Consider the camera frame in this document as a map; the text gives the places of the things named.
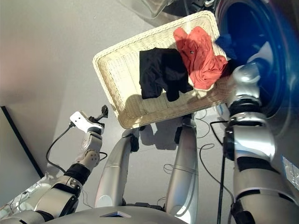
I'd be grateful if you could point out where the black garment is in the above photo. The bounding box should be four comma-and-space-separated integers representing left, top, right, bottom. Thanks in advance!
139, 47, 194, 102

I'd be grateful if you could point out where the silver robot leg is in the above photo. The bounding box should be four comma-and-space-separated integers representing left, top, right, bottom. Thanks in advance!
164, 116, 199, 218
94, 127, 141, 209

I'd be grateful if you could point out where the white device with wires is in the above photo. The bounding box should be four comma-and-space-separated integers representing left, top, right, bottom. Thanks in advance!
0, 174, 55, 211

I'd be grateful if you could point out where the grey washing machine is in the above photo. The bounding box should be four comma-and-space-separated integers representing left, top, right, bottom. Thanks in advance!
160, 0, 299, 204

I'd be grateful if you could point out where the small white floor box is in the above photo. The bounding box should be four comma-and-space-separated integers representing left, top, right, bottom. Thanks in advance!
215, 103, 231, 118

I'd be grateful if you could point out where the black edged wall panel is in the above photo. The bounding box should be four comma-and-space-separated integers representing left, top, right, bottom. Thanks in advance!
0, 105, 45, 178

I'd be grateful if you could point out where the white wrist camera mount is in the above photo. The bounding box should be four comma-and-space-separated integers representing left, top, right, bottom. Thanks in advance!
247, 42, 273, 65
69, 111, 105, 135

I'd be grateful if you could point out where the blue garment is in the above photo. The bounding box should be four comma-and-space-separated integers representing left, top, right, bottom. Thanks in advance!
214, 33, 238, 60

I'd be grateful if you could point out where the silver robot torso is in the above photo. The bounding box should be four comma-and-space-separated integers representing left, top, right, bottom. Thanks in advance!
44, 206, 188, 224

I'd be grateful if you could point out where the orange garment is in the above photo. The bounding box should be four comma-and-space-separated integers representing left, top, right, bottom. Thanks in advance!
173, 26, 228, 91

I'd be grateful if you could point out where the blue washing machine label sticker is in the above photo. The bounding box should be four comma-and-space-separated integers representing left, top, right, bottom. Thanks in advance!
281, 154, 299, 188

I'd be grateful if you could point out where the round glass washing machine door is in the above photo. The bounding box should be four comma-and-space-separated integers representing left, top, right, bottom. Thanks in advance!
121, 0, 178, 20

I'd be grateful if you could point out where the pale woven laundry basket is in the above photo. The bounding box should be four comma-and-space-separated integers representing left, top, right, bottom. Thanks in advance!
92, 9, 231, 130

